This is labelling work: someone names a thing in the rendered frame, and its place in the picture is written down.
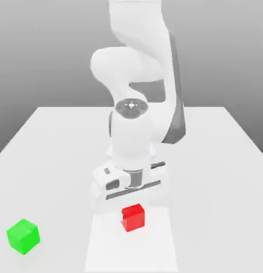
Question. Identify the small green cube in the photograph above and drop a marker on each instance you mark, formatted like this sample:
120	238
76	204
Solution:
23	236

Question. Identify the small red cube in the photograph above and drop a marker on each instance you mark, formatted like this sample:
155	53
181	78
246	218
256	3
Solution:
134	218

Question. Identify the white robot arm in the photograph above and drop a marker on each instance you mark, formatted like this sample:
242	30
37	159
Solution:
131	132

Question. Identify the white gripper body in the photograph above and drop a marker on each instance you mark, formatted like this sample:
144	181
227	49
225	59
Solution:
144	192

